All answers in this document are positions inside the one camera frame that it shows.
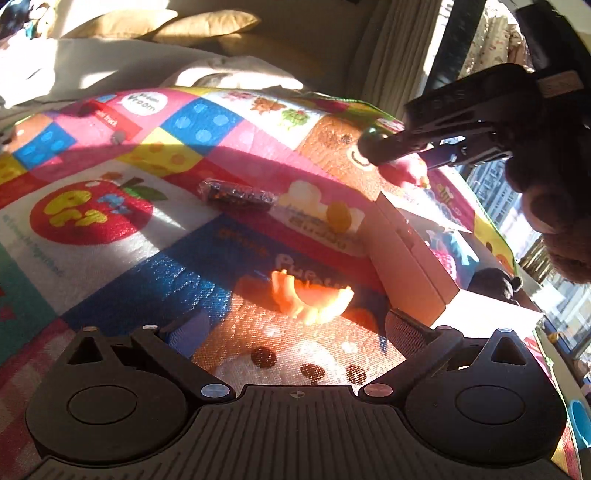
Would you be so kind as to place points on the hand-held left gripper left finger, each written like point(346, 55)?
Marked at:
point(189, 330)

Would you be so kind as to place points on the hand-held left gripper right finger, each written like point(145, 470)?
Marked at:
point(406, 332)

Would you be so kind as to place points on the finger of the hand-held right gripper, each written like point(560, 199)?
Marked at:
point(392, 145)
point(443, 156)

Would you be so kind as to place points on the white cardboard box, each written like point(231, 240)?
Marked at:
point(406, 267)

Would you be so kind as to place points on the pink plastic basket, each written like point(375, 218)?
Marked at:
point(444, 263)

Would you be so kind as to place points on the grey plush toy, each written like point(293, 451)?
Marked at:
point(496, 284)

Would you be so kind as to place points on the orange hair claw clip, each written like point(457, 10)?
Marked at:
point(309, 297)

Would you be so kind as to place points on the dark snack packet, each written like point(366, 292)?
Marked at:
point(235, 194)

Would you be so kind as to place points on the person's right hand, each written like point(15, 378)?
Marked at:
point(549, 207)

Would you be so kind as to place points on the floral hanging cloth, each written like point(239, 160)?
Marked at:
point(494, 41)

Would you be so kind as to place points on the beige curtain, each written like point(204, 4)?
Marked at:
point(397, 46)

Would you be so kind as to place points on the white quilt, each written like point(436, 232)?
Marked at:
point(235, 74)

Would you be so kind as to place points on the colourful printed play mat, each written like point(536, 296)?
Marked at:
point(138, 152)

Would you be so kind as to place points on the blue plastic container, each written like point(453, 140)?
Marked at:
point(581, 422)

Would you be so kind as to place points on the yellow pillow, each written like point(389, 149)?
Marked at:
point(207, 27)
point(120, 23)

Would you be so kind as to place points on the white sofa cover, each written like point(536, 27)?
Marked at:
point(92, 69)

